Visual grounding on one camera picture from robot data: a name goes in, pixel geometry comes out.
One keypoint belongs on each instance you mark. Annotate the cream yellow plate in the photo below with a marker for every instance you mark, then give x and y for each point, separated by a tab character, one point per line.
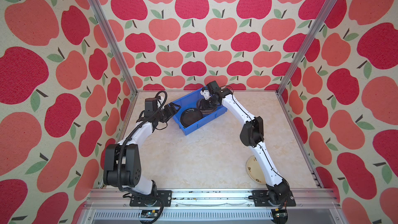
254	170

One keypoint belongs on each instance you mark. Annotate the aluminium frame post right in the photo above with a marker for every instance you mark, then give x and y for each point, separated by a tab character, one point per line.
313	30

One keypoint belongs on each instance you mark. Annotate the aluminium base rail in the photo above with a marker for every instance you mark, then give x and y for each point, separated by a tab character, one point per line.
212	206

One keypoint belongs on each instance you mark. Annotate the aluminium frame post left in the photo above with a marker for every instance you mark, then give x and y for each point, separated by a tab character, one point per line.
113	45

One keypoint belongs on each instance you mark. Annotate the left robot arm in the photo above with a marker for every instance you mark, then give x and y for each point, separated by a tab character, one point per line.
122	164

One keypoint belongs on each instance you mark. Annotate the smoky glass plate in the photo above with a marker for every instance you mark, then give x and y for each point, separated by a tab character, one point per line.
202	109

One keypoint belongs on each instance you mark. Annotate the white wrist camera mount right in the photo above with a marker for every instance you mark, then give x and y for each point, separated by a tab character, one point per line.
205	93

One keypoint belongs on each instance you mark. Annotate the black plate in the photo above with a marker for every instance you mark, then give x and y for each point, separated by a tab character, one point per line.
190	116

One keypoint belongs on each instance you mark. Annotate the blue plastic bin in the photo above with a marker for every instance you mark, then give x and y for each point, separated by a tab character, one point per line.
190	101

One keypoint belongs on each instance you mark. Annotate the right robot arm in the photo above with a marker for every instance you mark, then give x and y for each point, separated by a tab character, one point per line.
252	136

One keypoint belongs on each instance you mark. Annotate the aluminium frame post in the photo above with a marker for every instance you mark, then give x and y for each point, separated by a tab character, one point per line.
313	30
113	45

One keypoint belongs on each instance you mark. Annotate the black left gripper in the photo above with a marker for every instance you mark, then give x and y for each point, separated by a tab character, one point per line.
170	113

